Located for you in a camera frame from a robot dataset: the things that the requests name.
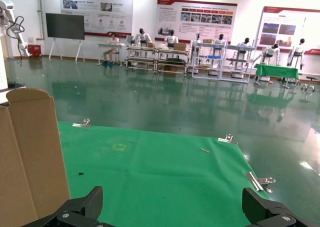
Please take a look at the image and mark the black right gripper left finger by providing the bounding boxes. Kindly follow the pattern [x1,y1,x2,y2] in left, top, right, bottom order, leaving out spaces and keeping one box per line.
[23,185,104,227]

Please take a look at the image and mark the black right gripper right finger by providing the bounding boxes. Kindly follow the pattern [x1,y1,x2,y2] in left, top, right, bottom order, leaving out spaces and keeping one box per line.
[241,186,320,227]

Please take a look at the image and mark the large open cardboard box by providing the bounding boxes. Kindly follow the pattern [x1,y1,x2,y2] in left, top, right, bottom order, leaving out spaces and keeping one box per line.
[0,87,72,227]

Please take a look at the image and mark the red box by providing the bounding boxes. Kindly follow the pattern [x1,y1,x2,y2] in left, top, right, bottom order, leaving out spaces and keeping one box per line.
[27,44,42,58]

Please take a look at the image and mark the metal binder clip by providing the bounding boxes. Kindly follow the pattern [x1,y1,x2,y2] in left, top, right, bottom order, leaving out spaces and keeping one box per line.
[217,133,239,145]
[246,171,277,194]

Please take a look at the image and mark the green table cloth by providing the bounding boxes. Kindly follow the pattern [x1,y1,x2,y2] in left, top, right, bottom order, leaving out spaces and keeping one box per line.
[56,121,272,227]

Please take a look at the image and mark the white marker pen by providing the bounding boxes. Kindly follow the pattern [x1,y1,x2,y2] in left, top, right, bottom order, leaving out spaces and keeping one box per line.
[72,117,92,129]

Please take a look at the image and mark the green covered table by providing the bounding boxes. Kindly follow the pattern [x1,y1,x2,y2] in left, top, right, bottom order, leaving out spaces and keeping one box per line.
[254,63,300,89]

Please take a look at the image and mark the black stool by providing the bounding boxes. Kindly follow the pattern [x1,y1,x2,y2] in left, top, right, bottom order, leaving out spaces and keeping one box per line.
[300,75,319,96]

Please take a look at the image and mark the white humanoid robot black head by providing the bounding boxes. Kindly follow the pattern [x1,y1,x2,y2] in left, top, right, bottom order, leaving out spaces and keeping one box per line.
[214,33,226,46]
[134,28,153,49]
[163,29,180,48]
[253,43,281,66]
[286,38,307,71]
[231,37,252,68]

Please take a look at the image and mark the white screen stand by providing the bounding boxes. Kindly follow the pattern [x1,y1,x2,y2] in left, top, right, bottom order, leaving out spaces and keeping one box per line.
[48,37,86,63]

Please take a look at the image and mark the white desk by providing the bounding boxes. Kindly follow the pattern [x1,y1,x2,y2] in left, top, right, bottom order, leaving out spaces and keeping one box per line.
[96,42,127,67]

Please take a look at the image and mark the white cabinet cart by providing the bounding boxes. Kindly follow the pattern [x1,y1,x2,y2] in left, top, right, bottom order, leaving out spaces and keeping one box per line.
[0,33,27,106]

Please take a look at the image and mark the seated person white shirt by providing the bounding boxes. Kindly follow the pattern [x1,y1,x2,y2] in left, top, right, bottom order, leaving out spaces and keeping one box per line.
[102,32,121,68]

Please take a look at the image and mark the black display screen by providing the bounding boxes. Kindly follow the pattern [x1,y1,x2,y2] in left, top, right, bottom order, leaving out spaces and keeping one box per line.
[45,12,86,41]

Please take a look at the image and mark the metal frame workbench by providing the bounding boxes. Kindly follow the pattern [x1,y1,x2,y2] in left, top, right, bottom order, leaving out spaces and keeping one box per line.
[125,45,159,75]
[156,48,190,77]

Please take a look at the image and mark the white frame shelf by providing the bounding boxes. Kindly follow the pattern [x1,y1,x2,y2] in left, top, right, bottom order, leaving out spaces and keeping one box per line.
[219,43,257,84]
[190,40,228,80]

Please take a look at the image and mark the wall info board four photos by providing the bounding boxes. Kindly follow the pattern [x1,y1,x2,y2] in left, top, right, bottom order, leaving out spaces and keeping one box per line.
[255,5,320,55]

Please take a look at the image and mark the wall info board photo row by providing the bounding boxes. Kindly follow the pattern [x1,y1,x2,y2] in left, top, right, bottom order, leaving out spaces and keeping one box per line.
[154,0,238,43]

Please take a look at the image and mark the wall info board with icons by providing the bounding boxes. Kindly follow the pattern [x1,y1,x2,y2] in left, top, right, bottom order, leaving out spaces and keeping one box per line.
[59,0,134,37]

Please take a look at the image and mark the grey wall pipe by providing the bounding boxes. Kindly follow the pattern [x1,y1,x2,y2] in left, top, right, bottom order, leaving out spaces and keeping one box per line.
[36,0,46,41]

